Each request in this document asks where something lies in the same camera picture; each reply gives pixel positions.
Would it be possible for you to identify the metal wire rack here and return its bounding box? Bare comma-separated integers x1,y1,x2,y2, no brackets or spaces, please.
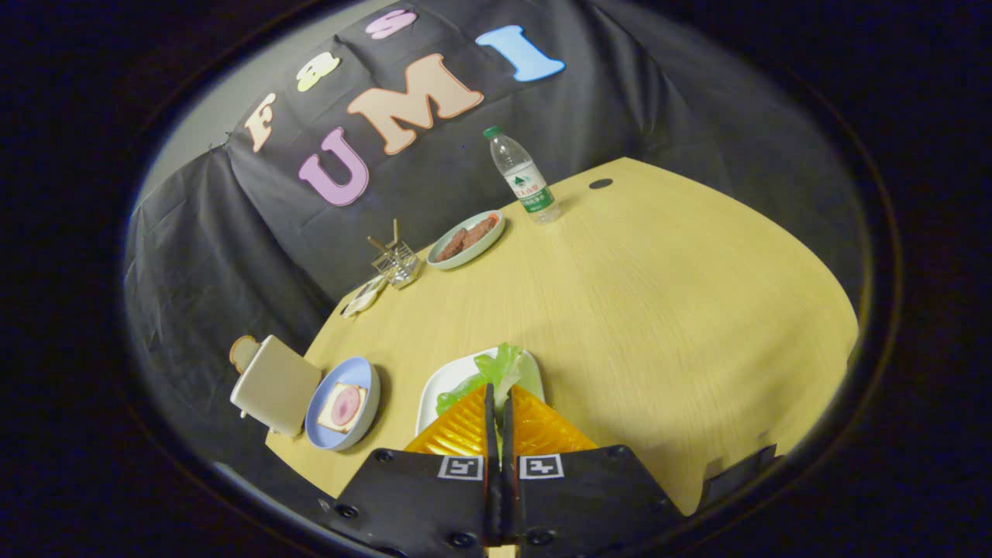
370,240,423,290

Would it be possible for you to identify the brown meat patty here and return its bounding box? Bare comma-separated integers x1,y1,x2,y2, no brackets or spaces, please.
461,215,501,243
436,227,469,263

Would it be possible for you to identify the black backdrop cloth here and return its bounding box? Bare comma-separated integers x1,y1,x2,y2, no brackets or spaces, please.
124,0,869,497

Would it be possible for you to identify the pink ham slice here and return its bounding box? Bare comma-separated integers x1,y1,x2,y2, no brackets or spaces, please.
329,386,363,425

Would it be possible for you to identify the white square plate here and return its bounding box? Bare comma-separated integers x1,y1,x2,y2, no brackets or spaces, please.
415,347,546,436

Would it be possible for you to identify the cream toy toaster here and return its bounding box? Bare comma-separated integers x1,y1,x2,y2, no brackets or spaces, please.
229,335,322,437

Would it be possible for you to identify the clear plastic water bottle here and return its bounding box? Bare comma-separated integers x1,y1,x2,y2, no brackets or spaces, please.
482,126,562,226

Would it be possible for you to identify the white bread slice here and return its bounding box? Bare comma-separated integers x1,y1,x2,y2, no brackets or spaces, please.
316,381,369,433

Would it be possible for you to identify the light green plate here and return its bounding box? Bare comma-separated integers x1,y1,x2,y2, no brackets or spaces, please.
425,209,507,270

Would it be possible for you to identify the bread slice with brown crust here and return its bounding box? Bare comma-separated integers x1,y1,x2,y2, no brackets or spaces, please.
229,335,262,374

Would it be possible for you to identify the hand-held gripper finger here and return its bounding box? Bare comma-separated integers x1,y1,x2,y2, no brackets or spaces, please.
501,385,684,554
319,384,503,555

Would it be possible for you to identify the blue plate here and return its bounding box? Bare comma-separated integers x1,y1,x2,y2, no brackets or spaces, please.
305,356,381,452

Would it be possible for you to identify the green lettuce leaf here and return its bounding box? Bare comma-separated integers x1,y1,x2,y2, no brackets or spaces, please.
436,343,543,417

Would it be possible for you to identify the small white dish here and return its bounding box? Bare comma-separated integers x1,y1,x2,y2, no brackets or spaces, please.
339,275,388,319

